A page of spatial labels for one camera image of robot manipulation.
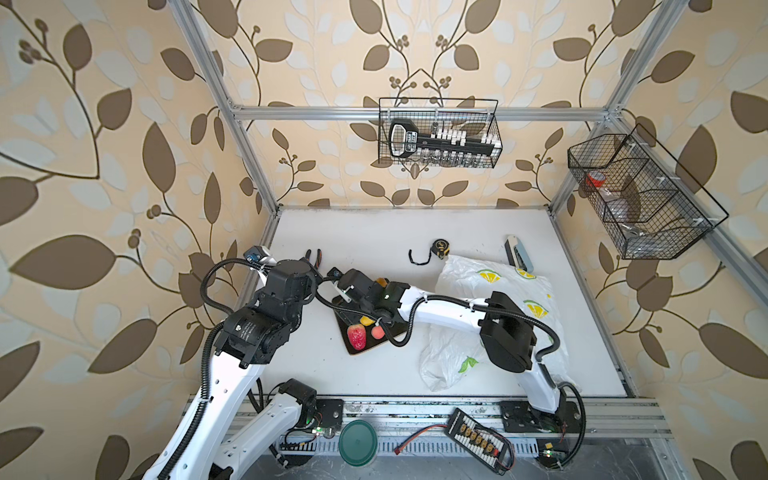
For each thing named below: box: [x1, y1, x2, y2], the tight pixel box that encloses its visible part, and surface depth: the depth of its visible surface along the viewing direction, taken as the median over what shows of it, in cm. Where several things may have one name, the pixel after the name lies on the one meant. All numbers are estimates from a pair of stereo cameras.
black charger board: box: [445, 407, 511, 476], surface depth 71 cm
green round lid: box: [338, 419, 379, 467], surface depth 63 cm
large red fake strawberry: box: [347, 324, 367, 351], surface depth 86 cm
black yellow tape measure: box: [409, 238, 450, 264], surface depth 107 cm
